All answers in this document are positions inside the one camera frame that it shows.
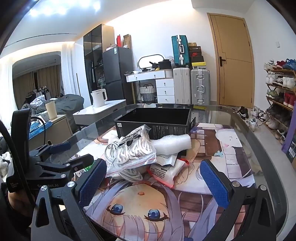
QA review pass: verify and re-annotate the bag of white rope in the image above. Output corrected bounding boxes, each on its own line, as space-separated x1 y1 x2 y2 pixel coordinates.
105 124 158 182

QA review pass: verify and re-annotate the white dressing desk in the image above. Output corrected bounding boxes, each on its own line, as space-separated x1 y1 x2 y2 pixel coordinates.
125 70 175 104

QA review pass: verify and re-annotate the green printed packet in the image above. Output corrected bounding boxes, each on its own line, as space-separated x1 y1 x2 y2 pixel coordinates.
80 162 96 174

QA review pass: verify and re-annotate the silver suitcase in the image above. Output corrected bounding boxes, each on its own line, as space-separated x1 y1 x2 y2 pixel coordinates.
190 68 211 106

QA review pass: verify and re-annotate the teal suitcase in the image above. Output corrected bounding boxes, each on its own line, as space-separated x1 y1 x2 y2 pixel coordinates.
171 35 190 68

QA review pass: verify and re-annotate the white packet red edge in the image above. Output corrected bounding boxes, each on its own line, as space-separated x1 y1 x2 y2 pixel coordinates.
149 159 189 189

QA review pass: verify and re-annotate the black glass cabinet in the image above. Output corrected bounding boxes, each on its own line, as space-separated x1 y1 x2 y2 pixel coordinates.
83 24 115 107

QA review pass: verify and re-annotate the printed desk mat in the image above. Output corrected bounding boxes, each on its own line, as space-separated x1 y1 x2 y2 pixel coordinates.
76 123 257 241

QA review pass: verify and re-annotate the white curtain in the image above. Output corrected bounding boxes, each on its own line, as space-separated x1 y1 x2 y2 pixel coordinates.
61 42 77 95

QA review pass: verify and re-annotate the woven basket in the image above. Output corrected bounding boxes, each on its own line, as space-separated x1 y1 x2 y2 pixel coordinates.
139 85 158 102

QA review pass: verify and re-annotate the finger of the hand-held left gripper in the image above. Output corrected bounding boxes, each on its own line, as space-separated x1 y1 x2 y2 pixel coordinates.
29 142 72 163
35 153 95 180

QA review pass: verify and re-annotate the black fridge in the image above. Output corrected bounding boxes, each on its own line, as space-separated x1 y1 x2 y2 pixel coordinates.
102 46 134 105

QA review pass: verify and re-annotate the white electric kettle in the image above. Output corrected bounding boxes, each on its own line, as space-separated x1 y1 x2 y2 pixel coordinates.
91 89 107 107

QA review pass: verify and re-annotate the pile of clothes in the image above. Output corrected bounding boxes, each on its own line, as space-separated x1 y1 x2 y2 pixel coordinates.
22 94 56 114

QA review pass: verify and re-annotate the purple yoga mat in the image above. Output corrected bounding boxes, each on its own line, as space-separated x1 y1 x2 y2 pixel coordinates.
281 120 296 163

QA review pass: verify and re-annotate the beige low cabinet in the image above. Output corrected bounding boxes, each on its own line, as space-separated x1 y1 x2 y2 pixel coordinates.
28 115 73 149

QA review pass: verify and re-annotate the white bubble wrap roll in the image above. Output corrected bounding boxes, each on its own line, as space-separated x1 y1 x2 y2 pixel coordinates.
151 134 192 155

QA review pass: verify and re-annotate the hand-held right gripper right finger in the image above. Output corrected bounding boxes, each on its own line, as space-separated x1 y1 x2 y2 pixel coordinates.
200 159 277 241

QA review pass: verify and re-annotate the group of assorted shoes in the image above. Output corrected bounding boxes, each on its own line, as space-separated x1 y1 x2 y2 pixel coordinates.
237 59 296 144

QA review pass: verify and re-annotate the white plastic pouch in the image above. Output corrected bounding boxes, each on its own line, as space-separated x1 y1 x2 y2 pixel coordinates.
156 153 178 166

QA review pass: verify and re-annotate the wooden door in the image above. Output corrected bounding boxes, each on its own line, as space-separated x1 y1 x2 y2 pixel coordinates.
207 13 255 108

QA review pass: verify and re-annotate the black cardboard box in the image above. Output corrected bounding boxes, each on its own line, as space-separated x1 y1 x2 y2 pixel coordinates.
114 107 197 158

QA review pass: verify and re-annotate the grey bean bag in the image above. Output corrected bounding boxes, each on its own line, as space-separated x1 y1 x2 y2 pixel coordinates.
55 94 85 115

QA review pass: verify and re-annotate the white side cabinet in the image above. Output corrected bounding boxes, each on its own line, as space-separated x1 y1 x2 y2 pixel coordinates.
73 100 127 127

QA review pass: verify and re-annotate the wooden shoe rack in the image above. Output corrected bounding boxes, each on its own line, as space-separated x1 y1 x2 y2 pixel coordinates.
264 67 296 139

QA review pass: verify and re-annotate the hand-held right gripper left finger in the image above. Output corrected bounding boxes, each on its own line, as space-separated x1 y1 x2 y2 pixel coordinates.
30 159 108 241

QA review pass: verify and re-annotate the white suitcase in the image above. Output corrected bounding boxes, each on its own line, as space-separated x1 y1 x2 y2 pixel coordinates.
173 67 192 105

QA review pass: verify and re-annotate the black cable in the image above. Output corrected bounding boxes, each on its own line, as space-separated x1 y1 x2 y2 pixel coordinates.
0 120 36 209

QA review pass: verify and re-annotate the beige cylinder cup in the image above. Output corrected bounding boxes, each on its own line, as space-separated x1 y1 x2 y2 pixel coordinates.
45 101 58 120

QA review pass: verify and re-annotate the oval mirror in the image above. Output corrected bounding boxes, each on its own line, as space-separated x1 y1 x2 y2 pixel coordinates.
138 54 165 70

